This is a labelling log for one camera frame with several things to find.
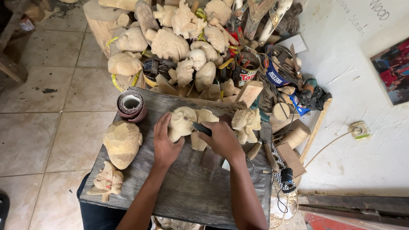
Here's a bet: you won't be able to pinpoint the person's right hand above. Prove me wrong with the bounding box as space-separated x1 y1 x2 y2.
197 121 245 162

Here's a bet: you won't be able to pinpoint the person's left hand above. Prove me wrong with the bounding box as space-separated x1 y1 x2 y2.
153 112 185 167

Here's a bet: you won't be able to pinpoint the black-handled carving knife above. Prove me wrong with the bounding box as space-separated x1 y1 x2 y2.
183 116 213 137

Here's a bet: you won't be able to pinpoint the pale carved wooden head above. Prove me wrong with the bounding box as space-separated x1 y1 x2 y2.
167 106 198 143

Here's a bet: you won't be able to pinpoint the carved wooden crowned figure head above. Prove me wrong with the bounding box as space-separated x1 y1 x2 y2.
231 108 262 145

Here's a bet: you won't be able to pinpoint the carved wooden bust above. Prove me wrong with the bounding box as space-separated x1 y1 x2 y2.
190 109 221 152

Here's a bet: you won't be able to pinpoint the large rough wooden mask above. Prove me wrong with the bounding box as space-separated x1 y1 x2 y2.
102 120 144 170

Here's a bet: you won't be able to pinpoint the grey wooden work board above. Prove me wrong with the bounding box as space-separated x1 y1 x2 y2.
79 86 273 230

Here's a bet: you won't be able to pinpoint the brown sandpaper roll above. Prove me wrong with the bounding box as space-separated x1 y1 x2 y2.
116 90 148 124

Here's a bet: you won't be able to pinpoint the rectangular pale wood block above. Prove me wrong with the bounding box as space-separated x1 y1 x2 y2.
235 80 264 108

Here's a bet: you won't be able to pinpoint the black and white checkered cloth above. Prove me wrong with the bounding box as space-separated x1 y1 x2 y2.
271 143 289 193

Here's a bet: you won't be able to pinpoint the round wooden mallet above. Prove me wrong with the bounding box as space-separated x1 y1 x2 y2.
272 102 291 121

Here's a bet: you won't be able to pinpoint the small carved wooden mask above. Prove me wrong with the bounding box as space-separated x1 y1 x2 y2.
86 160 124 203

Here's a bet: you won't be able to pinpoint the small cardboard box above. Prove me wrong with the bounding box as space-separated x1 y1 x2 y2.
275 142 307 178

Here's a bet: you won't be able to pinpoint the tin can with tools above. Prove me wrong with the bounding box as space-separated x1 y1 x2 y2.
231 52 261 88

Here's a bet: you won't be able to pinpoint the wooden cylinder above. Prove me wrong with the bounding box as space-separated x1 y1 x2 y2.
281 124 312 150

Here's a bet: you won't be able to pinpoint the black power adapter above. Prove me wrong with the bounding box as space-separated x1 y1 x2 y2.
280 167 298 194

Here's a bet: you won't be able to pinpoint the blue tin can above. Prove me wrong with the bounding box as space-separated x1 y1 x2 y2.
261 54 291 87

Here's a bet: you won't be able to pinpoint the long wooden stick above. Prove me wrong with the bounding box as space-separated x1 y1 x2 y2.
298 97 333 164

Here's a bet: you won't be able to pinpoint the person's dark trousers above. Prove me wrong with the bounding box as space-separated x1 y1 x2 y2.
76 173 153 230

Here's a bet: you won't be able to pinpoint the heap of unfinished wooden carvings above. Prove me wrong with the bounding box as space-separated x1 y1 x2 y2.
107 0 245 103

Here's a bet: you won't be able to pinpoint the black and green power tool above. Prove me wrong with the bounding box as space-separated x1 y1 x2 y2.
296 78 333 111

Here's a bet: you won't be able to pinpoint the white paper sheet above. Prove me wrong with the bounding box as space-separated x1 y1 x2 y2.
274 33 309 55

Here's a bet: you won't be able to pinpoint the pale wooden log stump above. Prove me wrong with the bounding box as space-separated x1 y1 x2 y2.
83 0 131 59

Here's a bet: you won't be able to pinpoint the black shoe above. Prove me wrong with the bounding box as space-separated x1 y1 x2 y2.
0 191 10 230

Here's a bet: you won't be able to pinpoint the wooden bench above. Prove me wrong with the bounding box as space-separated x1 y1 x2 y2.
0 0 55 84

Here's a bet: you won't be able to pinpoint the red and white can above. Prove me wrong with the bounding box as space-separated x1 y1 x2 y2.
19 14 36 32

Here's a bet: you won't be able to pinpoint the short wooden-handled chisel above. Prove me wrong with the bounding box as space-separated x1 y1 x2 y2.
246 140 263 161

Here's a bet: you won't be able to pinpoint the long wooden-handled chisel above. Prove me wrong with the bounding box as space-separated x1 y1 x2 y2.
262 140 280 173

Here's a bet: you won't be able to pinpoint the wall socket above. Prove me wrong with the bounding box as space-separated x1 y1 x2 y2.
348 121 372 141

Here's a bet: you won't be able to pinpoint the picture on wall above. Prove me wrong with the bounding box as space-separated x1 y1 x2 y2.
370 37 409 106

